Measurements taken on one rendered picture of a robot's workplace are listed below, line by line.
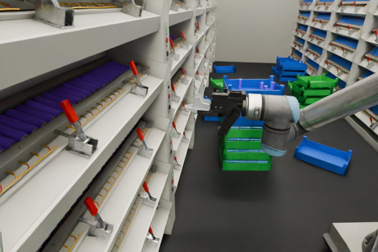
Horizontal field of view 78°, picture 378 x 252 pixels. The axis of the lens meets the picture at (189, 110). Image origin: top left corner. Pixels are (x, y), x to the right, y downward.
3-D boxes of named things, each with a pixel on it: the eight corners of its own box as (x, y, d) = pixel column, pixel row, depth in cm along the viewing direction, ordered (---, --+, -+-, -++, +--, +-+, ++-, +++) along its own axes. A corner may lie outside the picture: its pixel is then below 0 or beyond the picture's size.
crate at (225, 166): (261, 152, 166) (262, 142, 163) (269, 170, 148) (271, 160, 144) (218, 152, 166) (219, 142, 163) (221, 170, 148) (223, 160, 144)
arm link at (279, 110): (298, 130, 77) (304, 102, 72) (259, 127, 79) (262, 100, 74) (291, 117, 85) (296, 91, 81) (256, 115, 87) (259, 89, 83)
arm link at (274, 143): (292, 149, 88) (299, 120, 83) (277, 163, 81) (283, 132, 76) (270, 139, 94) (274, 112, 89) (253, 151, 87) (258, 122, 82)
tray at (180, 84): (190, 83, 150) (197, 63, 143) (169, 129, 95) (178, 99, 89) (161, 73, 150) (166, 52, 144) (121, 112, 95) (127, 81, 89)
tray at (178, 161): (190, 135, 165) (196, 119, 159) (171, 201, 111) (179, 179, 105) (163, 126, 166) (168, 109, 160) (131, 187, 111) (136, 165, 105)
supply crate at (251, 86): (270, 88, 146) (273, 75, 143) (282, 99, 128) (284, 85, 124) (223, 87, 146) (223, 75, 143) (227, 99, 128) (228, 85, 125)
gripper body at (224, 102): (211, 87, 84) (246, 89, 82) (210, 109, 88) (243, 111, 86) (210, 94, 77) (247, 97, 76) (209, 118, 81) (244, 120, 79)
